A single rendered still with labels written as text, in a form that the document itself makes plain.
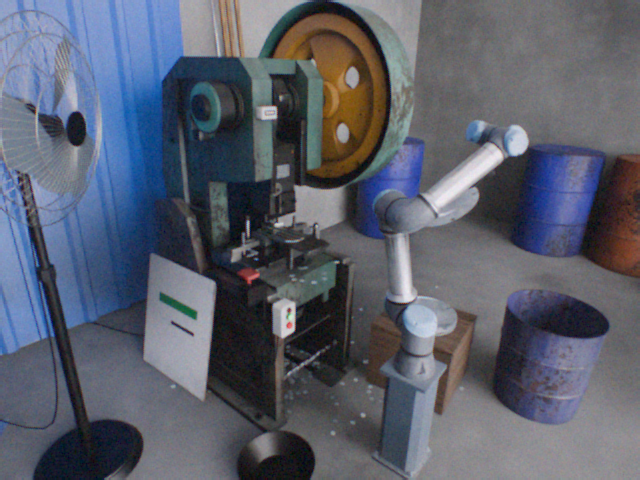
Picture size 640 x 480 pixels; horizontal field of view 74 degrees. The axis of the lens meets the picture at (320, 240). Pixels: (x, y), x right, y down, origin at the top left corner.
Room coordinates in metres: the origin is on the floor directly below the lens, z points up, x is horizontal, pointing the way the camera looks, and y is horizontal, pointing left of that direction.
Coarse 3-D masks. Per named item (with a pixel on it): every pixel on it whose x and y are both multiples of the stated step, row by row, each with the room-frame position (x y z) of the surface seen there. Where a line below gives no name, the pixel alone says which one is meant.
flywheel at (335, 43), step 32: (288, 32) 2.20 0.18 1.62; (320, 32) 2.11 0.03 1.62; (352, 32) 1.97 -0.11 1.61; (320, 64) 2.12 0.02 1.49; (352, 64) 2.00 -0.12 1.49; (384, 64) 1.88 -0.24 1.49; (352, 96) 2.00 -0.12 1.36; (384, 96) 1.85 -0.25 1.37; (352, 128) 1.99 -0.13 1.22; (384, 128) 1.86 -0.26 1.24; (352, 160) 1.94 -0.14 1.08
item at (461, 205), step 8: (464, 192) 1.72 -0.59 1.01; (472, 192) 1.73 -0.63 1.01; (456, 200) 1.75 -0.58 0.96; (464, 200) 1.76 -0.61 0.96; (472, 200) 1.77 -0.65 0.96; (448, 208) 1.78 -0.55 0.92; (456, 208) 1.78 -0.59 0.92; (464, 208) 1.79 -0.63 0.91; (440, 216) 1.79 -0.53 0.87; (448, 216) 1.81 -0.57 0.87; (456, 216) 1.82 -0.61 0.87; (432, 224) 1.82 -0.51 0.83; (440, 224) 1.83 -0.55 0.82
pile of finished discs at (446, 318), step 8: (424, 304) 1.86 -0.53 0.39; (432, 304) 1.86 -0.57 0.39; (440, 304) 1.86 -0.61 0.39; (440, 312) 1.79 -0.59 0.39; (448, 312) 1.79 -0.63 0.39; (440, 320) 1.71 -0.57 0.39; (448, 320) 1.72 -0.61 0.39; (456, 320) 1.73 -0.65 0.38; (440, 328) 1.65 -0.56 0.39; (448, 328) 1.66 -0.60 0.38
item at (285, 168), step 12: (276, 144) 1.79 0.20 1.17; (288, 144) 1.81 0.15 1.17; (276, 156) 1.74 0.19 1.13; (288, 156) 1.79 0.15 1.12; (276, 168) 1.73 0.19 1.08; (288, 168) 1.79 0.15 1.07; (276, 180) 1.73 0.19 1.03; (288, 180) 1.79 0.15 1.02; (252, 192) 1.78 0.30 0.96; (276, 192) 1.72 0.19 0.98; (288, 192) 1.76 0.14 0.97; (252, 204) 1.78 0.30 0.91; (264, 204) 1.73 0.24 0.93; (276, 204) 1.72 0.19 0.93; (288, 204) 1.75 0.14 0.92
